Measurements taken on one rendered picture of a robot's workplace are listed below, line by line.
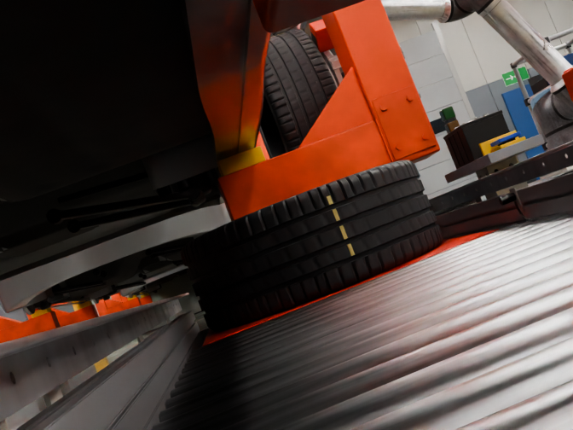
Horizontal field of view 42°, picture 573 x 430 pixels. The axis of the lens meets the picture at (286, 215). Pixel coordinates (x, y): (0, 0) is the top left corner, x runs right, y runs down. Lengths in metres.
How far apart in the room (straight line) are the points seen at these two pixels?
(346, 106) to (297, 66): 0.33
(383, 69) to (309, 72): 0.32
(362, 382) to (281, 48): 2.18
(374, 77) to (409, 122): 0.18
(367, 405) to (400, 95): 1.91
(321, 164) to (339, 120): 0.15
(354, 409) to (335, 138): 1.84
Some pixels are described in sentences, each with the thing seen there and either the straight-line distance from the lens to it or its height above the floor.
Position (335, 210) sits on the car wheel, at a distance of 1.69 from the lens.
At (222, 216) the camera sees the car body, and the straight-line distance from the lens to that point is 5.53.
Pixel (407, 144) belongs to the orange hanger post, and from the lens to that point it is 2.36.
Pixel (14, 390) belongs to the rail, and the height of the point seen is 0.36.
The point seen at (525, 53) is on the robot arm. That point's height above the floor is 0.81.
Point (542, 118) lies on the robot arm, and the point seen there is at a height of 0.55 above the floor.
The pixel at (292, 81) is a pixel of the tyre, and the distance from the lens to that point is 2.61.
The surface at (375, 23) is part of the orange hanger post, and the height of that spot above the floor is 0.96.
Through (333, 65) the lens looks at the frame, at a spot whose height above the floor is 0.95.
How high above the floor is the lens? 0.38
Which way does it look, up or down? 3 degrees up
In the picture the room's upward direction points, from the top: 21 degrees counter-clockwise
